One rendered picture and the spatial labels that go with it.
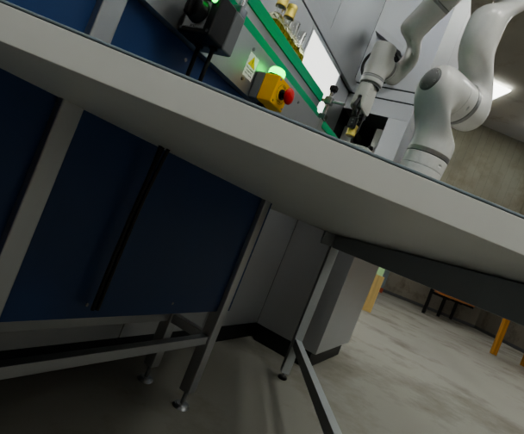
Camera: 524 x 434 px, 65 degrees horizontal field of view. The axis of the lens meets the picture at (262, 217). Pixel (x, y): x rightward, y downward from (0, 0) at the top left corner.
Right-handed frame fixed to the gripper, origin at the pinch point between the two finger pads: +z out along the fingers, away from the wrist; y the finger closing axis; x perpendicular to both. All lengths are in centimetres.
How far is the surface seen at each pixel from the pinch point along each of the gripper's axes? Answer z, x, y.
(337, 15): -56, -38, -23
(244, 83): 16, -4, 63
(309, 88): 0.1, -7.6, 27.1
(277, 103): 17, 2, 56
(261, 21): 0, -6, 63
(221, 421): 110, 4, 20
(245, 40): 8, -4, 68
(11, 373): 87, -4, 93
